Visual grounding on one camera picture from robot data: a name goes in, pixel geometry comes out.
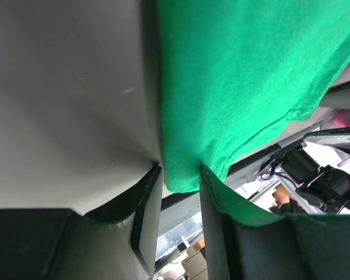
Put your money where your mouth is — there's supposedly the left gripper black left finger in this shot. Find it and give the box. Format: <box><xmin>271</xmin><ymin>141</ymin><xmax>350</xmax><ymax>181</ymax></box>
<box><xmin>0</xmin><ymin>165</ymin><xmax>163</xmax><ymax>279</ymax></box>

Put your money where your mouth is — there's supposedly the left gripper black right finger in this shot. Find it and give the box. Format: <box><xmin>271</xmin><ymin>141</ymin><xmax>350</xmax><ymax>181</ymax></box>
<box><xmin>199</xmin><ymin>165</ymin><xmax>350</xmax><ymax>279</ymax></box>

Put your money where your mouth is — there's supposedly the green t-shirt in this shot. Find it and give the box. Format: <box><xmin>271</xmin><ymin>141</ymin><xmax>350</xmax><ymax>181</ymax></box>
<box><xmin>157</xmin><ymin>1</ymin><xmax>350</xmax><ymax>193</ymax></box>

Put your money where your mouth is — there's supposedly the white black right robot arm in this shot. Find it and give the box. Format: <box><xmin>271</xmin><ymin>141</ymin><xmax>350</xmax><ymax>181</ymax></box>
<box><xmin>258</xmin><ymin>127</ymin><xmax>350</xmax><ymax>214</ymax></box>

